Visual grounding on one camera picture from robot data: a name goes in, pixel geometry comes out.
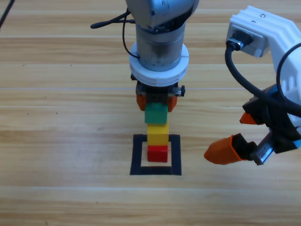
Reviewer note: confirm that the white ribbed camera mount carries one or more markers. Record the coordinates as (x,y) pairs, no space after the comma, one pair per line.
(270,21)

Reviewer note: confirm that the black tape square outline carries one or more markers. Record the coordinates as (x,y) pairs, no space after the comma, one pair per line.
(155,170)

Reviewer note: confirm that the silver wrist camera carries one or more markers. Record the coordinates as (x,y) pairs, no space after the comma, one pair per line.
(256,43)

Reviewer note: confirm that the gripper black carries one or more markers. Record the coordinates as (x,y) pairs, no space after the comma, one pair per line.
(156,96)
(279,131)

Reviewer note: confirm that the red cube block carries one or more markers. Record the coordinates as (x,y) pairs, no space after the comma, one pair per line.
(157,154)

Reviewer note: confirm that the yellow cube block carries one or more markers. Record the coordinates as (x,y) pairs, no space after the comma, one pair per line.
(157,135)

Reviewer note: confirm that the green cube block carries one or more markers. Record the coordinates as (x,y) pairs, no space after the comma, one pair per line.
(155,115)

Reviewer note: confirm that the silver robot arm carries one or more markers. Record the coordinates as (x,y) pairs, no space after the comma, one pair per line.
(160,47)

